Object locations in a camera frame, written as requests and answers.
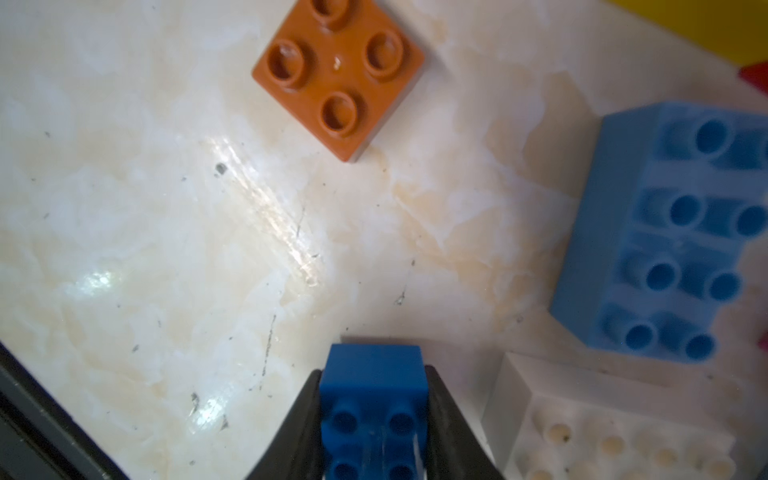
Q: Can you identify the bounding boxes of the red 2x2 lego brick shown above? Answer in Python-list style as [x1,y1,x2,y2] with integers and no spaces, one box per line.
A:
[738,61,768,95]

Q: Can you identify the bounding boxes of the brown 2x2 lego brick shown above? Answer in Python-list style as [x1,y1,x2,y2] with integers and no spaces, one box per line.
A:
[252,1,426,162]

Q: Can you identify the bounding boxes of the light blue 2x4 brick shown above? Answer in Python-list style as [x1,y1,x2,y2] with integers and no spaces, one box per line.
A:
[549,102,767,364]

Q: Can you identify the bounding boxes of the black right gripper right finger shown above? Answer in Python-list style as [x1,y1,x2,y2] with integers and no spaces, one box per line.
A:
[425,365,504,480]

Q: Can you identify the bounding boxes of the yellow lego brick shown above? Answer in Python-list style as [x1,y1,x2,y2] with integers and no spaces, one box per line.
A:
[615,0,767,67]

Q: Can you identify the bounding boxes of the blue 2x3 brick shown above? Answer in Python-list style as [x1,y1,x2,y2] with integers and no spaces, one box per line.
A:
[319,344,428,479]

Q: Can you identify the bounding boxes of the black enclosure frame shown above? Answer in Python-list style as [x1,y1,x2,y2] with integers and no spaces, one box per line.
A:
[1,347,127,479]

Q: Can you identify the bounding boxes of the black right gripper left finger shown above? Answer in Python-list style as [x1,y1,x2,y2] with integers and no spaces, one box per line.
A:
[246,369,324,480]

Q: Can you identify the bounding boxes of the white lego plate brick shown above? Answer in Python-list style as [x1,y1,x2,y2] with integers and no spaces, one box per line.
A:
[481,353,737,479]

